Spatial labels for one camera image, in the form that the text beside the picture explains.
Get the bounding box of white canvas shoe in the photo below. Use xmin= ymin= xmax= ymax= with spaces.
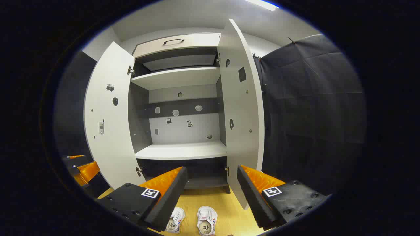
xmin=197 ymin=206 xmax=218 ymax=236
xmin=166 ymin=207 xmax=186 ymax=234

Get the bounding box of ceiling light strip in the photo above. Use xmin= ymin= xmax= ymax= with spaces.
xmin=244 ymin=0 xmax=279 ymax=12

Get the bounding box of white and grey shoe cabinet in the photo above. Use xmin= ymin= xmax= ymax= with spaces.
xmin=127 ymin=33 xmax=231 ymax=194

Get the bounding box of white cabinet door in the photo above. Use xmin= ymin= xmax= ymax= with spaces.
xmin=84 ymin=42 xmax=146 ymax=190
xmin=217 ymin=19 xmax=265 ymax=210

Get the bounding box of white cabinet shelf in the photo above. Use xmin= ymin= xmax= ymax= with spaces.
xmin=131 ymin=67 xmax=221 ymax=91
xmin=135 ymin=141 xmax=227 ymax=160

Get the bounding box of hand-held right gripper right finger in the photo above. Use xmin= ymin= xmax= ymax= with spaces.
xmin=237 ymin=165 xmax=330 ymax=231

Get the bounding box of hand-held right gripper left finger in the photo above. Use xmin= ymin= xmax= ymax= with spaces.
xmin=98 ymin=166 xmax=188 ymax=232

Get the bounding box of grey cabinet shelf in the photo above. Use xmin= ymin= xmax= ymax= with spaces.
xmin=184 ymin=177 xmax=229 ymax=189

